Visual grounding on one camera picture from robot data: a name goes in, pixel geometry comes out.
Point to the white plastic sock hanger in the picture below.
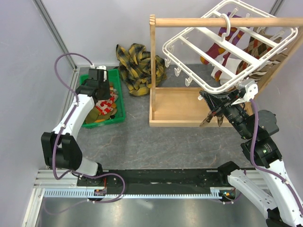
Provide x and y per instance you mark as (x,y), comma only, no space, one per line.
(228,13)

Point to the purple striped sock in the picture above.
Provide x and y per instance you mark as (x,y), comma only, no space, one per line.
(233,30)

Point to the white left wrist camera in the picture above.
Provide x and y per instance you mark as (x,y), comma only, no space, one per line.
(101,67)

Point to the maroon orange sock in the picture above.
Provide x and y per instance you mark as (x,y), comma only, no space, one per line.
(214,51)

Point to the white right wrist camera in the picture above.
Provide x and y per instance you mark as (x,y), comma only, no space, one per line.
(247,91)

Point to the white slotted cable duct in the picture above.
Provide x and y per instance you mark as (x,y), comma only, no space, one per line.
(95,194)

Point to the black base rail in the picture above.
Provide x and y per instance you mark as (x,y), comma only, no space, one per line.
(198,180)

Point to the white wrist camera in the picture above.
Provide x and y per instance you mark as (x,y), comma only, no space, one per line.
(247,91)
(101,67)

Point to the yellow plaid cloth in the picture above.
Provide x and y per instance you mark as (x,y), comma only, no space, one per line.
(135,68)

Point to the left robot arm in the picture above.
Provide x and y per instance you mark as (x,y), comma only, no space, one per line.
(60,147)

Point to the olive brown patterned sock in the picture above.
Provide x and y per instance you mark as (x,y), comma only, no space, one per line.
(94,117)

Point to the green plastic bin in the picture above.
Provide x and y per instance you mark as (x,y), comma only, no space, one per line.
(114,80)

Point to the brown white striped sock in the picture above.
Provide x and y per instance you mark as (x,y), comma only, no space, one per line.
(275,60)

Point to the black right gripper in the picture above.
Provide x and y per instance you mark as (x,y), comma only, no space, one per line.
(217,102)

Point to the wooden hanger stand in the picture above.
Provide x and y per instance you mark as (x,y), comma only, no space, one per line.
(179,106)

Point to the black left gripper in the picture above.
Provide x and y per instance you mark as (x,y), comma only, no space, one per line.
(107,96)

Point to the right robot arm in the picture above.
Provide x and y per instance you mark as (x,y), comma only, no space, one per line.
(282,207)

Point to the aluminium corner profile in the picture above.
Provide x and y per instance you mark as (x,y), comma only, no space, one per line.
(51,25)

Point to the beige brown argyle sock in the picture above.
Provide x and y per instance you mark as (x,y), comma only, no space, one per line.
(220,119)
(206,120)

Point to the red white snowman sock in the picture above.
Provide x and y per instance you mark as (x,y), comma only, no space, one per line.
(106,106)

